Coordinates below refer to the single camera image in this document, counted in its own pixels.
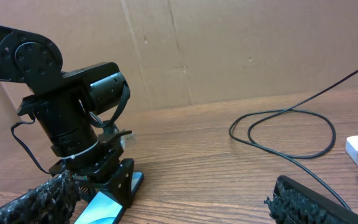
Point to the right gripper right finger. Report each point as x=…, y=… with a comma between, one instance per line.
x=293, y=202

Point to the Galaxy smartphone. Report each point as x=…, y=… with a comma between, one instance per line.
x=103, y=209

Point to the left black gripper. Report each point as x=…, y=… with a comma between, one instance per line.
x=94, y=161

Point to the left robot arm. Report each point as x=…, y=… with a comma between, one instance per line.
x=77, y=110

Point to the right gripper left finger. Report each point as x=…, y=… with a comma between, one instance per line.
x=52, y=202

